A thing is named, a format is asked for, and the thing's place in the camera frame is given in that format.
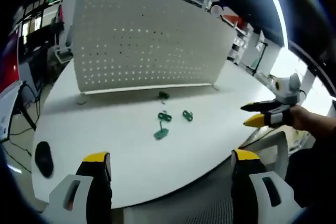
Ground white perforated mounting plate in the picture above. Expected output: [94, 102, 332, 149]
[72, 0, 236, 104]

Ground white shelving unit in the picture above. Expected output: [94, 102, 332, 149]
[227, 15, 254, 66]

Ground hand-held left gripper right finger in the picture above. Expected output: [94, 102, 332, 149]
[230, 149, 296, 224]

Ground black tripod stand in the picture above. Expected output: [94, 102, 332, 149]
[251, 42, 268, 76]

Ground person's right hand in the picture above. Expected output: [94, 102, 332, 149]
[290, 104, 325, 131]

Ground black oval object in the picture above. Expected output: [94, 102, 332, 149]
[35, 141, 55, 178]

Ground black cable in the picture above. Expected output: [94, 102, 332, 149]
[1, 81, 43, 175]

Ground white chair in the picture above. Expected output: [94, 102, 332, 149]
[54, 26, 74, 64]

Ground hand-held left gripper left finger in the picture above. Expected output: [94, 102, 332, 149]
[48, 151, 113, 224]

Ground green hook assembly with base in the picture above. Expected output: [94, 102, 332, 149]
[153, 120, 169, 140]

